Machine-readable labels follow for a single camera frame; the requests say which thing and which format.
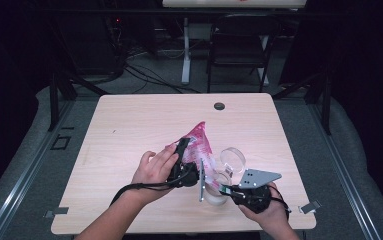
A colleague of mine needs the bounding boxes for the red and white plastic bag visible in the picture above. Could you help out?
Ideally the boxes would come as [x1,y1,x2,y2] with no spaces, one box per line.
[165,121,229,194]

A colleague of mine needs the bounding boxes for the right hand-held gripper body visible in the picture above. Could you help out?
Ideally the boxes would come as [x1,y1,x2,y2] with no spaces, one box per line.
[230,168,283,214]

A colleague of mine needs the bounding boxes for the grey tape piece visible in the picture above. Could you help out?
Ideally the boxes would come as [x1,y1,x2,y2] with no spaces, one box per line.
[43,206,70,219]
[298,199,322,215]

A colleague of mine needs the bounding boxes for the person's right hand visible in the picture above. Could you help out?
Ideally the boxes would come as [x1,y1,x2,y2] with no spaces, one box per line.
[238,182,290,233]

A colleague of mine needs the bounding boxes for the black metal stand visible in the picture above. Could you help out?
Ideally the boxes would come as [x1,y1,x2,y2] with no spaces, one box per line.
[47,71,109,132]
[272,71,333,136]

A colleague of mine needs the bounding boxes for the grey metal floor rail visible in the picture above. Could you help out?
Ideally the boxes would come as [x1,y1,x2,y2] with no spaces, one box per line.
[0,99,77,240]
[307,103,383,240]

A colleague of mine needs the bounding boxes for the left hand-held gripper black cable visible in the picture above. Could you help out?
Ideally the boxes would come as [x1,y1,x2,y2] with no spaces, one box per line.
[110,166,197,206]

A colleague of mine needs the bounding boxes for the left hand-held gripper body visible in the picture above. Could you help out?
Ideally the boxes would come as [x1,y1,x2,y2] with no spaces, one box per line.
[168,158,207,203]

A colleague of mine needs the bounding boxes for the black folding chair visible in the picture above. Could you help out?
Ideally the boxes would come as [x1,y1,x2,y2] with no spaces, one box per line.
[206,13,282,94]

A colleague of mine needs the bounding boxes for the person's left hand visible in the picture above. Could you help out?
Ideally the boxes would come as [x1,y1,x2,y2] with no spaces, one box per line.
[132,143,180,201]

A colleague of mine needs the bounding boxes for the dark equipment with red light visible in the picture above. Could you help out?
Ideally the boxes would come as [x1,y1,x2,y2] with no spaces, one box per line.
[55,13,127,76]

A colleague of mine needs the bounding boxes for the white desk leg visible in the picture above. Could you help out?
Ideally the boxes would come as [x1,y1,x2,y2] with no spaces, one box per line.
[181,17,192,85]

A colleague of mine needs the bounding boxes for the hand-held gripper black cable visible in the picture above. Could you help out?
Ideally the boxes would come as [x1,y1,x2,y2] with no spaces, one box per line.
[110,166,197,206]
[268,184,293,221]

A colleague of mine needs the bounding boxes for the right hand-held gripper black cable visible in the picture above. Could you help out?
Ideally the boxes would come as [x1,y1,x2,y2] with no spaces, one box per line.
[268,184,293,221]

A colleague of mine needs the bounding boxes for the black floor cables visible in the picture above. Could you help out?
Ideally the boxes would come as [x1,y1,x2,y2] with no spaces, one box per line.
[122,63,202,95]

